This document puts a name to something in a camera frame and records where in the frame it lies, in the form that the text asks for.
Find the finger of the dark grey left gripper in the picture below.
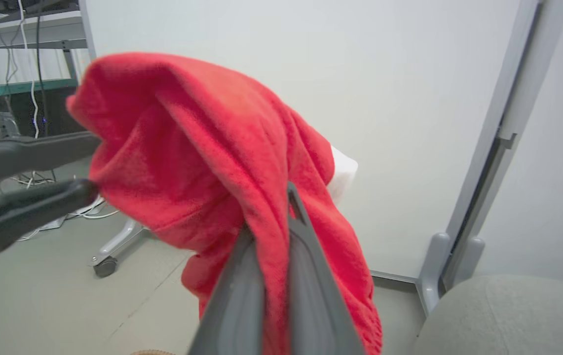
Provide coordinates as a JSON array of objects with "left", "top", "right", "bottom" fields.
[
  {"left": 0, "top": 178, "right": 99, "bottom": 269},
  {"left": 0, "top": 132, "right": 102, "bottom": 194}
]

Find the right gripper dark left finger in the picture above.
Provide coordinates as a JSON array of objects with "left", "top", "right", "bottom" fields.
[{"left": 188, "top": 224, "right": 267, "bottom": 355}]

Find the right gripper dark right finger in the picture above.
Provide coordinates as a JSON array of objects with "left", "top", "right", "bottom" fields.
[{"left": 286, "top": 181, "right": 366, "bottom": 355}]

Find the red Bulls jersey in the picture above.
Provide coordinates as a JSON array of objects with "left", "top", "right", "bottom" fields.
[{"left": 66, "top": 52, "right": 383, "bottom": 355}]

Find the grey fabric sofa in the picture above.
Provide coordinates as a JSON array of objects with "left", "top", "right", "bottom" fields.
[{"left": 411, "top": 274, "right": 563, "bottom": 355}]

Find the black computer tower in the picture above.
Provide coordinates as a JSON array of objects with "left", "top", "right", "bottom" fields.
[{"left": 0, "top": 86, "right": 87, "bottom": 140}]

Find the teal shelf board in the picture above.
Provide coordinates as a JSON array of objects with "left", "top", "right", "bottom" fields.
[{"left": 0, "top": 78, "right": 78, "bottom": 98}]

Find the black caster wheel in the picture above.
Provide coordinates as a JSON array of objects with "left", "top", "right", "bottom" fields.
[{"left": 93, "top": 256, "right": 118, "bottom": 278}]

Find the grey partition foot with caster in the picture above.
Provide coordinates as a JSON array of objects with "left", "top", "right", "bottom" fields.
[{"left": 89, "top": 217, "right": 150, "bottom": 269}]

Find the grey metal desk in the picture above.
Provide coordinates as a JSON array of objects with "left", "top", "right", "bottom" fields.
[{"left": 0, "top": 0, "right": 89, "bottom": 143}]

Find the large white partition panel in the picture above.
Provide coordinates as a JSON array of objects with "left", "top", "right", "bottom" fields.
[{"left": 79, "top": 0, "right": 563, "bottom": 291}]

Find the narrow white partition panel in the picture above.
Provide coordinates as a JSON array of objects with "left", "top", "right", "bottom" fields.
[{"left": 459, "top": 0, "right": 563, "bottom": 289}]

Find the white hanging cable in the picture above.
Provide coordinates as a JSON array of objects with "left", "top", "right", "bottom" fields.
[{"left": 17, "top": 0, "right": 40, "bottom": 140}]

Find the white floor cable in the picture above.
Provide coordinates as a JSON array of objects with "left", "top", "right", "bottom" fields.
[{"left": 15, "top": 170, "right": 120, "bottom": 242}]

